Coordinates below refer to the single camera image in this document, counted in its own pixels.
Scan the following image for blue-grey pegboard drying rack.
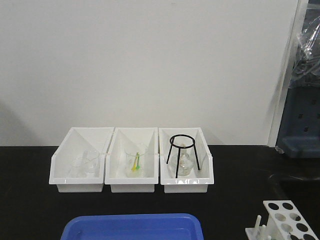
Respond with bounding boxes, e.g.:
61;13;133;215
275;0;320;159

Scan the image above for white test tube rack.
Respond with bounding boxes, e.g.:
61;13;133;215
245;200;318;240

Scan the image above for black metal tripod stand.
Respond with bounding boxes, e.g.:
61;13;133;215
164;134;201;179

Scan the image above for beaker in middle bin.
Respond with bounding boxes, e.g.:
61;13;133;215
125;144;147;178

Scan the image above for glass flask in bin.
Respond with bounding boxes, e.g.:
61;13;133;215
166;143;196;179

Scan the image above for yellow green plastic droppers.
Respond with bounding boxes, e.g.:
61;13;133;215
131;152;140;171

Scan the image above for middle white plastic bin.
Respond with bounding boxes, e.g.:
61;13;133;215
104;127;160;193

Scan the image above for white plastic bin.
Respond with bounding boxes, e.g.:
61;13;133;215
104;127;160;193
158;127;214;194
48;127;115;193

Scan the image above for right white plastic bin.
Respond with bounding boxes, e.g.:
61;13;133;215
158;127;214;194

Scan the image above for glassware in left bin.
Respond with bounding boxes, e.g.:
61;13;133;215
67;150;100;178

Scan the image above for left white plastic bin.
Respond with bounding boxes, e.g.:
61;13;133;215
48;127;115;193

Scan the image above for blue plastic tray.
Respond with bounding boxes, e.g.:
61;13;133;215
61;213;204;240

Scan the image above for plastic bag of pegs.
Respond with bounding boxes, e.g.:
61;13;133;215
289;16;320;89

